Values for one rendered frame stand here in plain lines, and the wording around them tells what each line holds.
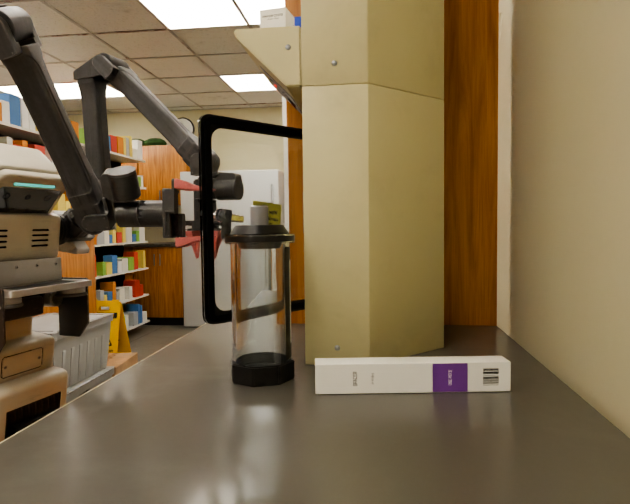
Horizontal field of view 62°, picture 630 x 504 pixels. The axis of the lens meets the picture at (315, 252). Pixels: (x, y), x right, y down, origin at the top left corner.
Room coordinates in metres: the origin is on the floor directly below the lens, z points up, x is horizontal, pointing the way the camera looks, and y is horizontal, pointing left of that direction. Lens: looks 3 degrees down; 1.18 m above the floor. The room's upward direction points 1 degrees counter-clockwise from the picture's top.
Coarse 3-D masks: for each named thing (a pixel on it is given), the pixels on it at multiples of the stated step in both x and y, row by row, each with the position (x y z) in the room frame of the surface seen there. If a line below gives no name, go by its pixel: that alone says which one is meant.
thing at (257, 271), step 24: (240, 264) 0.77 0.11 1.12; (264, 264) 0.77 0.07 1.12; (240, 288) 0.77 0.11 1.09; (264, 288) 0.76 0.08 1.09; (240, 312) 0.77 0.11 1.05; (264, 312) 0.76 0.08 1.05; (240, 336) 0.77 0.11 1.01; (264, 336) 0.76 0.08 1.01; (240, 360) 0.77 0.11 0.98; (264, 360) 0.76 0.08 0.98; (288, 360) 0.79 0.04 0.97
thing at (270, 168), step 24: (216, 144) 1.00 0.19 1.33; (240, 144) 1.04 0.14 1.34; (264, 144) 1.08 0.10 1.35; (288, 144) 1.13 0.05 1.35; (216, 168) 1.00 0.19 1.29; (240, 168) 1.04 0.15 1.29; (264, 168) 1.08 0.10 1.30; (288, 168) 1.13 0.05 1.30; (216, 192) 1.00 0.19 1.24; (240, 192) 1.04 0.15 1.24; (264, 192) 1.08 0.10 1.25; (288, 192) 1.13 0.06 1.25; (216, 216) 1.00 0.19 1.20; (240, 216) 1.04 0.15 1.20; (288, 216) 1.12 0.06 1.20; (216, 240) 1.00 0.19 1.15; (216, 264) 1.00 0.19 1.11; (216, 288) 1.00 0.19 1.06
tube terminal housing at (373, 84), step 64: (320, 0) 0.88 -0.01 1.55; (384, 0) 0.89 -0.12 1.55; (320, 64) 0.88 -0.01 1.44; (384, 64) 0.89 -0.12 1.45; (320, 128) 0.88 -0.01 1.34; (384, 128) 0.89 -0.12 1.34; (320, 192) 0.88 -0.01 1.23; (384, 192) 0.89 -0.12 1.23; (320, 256) 0.88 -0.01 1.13; (384, 256) 0.89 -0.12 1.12; (320, 320) 0.88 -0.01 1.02; (384, 320) 0.89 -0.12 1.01
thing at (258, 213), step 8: (256, 208) 0.80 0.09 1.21; (264, 208) 0.80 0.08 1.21; (256, 216) 0.80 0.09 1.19; (264, 216) 0.80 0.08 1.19; (256, 224) 0.80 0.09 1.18; (264, 224) 0.80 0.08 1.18; (232, 232) 0.79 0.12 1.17; (240, 232) 0.77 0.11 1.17; (248, 232) 0.77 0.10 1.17; (256, 232) 0.77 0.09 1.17; (264, 232) 0.77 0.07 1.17; (272, 232) 0.77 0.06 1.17; (280, 232) 0.78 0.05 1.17; (288, 232) 0.80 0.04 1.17
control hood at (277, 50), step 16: (240, 32) 0.89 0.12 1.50; (256, 32) 0.89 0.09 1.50; (272, 32) 0.89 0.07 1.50; (288, 32) 0.88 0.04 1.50; (256, 48) 0.89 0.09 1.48; (272, 48) 0.89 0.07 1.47; (288, 48) 0.88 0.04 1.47; (256, 64) 1.04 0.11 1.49; (272, 64) 0.89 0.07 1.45; (288, 64) 0.88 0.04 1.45; (288, 80) 0.88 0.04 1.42
